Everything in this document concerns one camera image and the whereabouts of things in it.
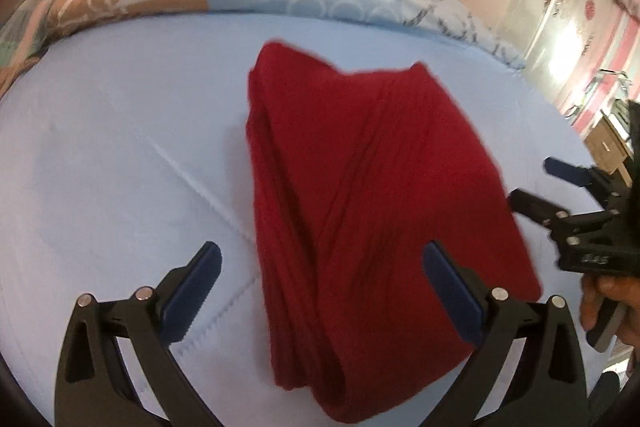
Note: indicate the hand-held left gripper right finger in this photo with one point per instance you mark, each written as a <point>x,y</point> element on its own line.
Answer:
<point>452,294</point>

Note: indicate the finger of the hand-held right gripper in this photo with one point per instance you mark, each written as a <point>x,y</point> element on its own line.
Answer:
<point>532,206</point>
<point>567,173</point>

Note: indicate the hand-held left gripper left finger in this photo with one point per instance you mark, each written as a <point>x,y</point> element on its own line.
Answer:
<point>192,294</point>

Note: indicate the red knit sweater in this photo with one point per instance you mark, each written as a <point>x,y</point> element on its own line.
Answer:
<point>360,182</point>

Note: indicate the person's right hand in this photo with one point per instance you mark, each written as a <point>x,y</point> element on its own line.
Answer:
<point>629,322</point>

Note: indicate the wooden nightstand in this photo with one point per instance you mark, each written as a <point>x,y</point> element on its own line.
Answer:
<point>606,144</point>

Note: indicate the light blue quilted bed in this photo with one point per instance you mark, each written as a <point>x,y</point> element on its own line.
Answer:
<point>125,157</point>

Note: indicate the pastel patchwork pillow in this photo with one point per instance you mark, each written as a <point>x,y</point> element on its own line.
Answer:
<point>25,37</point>

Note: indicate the metal frame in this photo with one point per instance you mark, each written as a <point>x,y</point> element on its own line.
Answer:
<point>602,79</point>

